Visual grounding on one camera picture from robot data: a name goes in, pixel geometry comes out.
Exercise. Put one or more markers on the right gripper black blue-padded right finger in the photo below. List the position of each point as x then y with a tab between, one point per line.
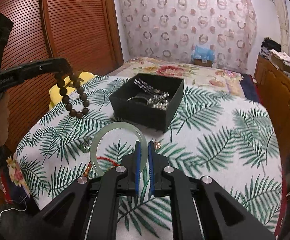
200	208

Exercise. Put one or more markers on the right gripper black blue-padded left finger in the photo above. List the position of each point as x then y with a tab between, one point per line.
88	208

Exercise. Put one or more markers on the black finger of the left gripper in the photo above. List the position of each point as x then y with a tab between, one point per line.
33	69

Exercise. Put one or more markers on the silver chain jewelry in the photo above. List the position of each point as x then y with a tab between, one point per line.
85	145

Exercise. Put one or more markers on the pale green jade bangle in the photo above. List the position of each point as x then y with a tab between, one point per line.
106	129

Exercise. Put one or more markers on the black square jewelry box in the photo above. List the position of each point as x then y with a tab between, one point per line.
148	100

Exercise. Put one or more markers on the yellow plush pillow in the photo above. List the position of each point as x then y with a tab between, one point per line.
55	97

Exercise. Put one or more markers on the brown louvered wardrobe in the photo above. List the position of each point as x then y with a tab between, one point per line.
82	31

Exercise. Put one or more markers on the palm leaf print blanket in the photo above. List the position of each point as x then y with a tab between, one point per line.
216	134

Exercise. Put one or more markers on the small gold earring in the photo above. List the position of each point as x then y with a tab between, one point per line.
157	145

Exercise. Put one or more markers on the circle-patterned sheer curtain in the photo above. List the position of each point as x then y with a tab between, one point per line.
172	30

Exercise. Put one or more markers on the wooden side cabinet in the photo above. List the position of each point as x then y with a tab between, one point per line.
274	92

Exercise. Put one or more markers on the floral bed sheet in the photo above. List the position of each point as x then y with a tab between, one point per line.
213	78

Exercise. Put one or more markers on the clutter on cabinet top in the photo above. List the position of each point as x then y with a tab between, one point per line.
271	51

